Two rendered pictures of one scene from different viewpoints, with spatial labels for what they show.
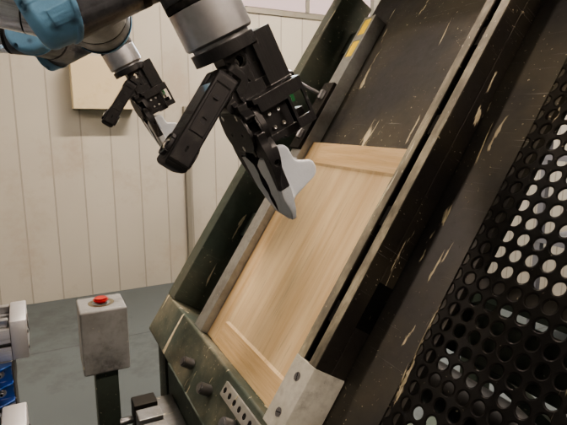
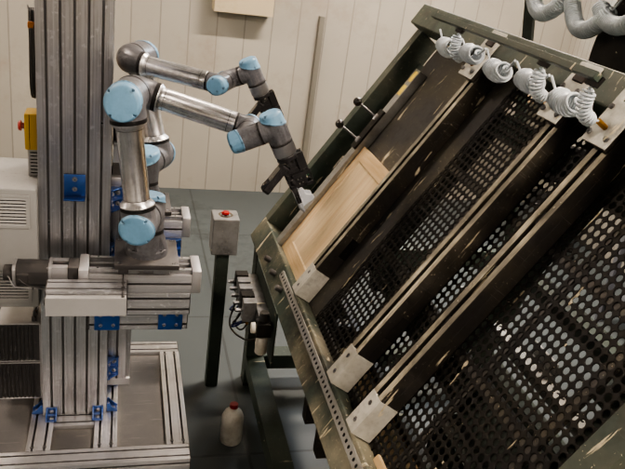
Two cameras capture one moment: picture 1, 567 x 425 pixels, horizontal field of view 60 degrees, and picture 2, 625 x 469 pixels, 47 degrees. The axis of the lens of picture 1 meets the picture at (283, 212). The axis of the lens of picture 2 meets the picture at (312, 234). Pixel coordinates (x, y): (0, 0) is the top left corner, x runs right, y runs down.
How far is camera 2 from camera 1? 186 cm
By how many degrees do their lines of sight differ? 16
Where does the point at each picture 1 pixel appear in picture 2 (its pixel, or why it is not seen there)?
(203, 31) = (279, 155)
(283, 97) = (302, 175)
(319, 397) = (316, 282)
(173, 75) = not seen: outside the picture
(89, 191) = not seen: hidden behind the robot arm
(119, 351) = (232, 245)
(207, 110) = (277, 177)
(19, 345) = (186, 230)
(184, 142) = (269, 186)
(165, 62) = not seen: outside the picture
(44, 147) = (181, 43)
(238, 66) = (291, 161)
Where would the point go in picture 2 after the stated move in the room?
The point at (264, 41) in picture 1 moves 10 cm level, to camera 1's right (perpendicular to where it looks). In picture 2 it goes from (299, 156) to (329, 163)
